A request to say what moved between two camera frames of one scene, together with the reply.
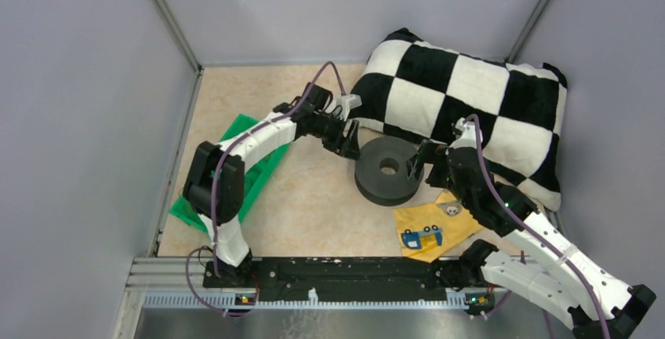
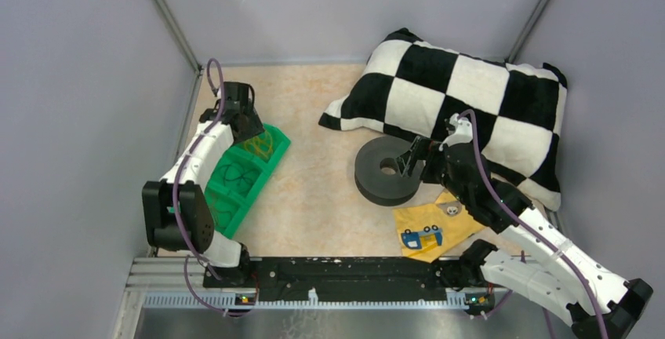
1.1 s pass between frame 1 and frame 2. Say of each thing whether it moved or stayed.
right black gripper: stayed
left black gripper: moved
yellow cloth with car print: stayed
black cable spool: stayed
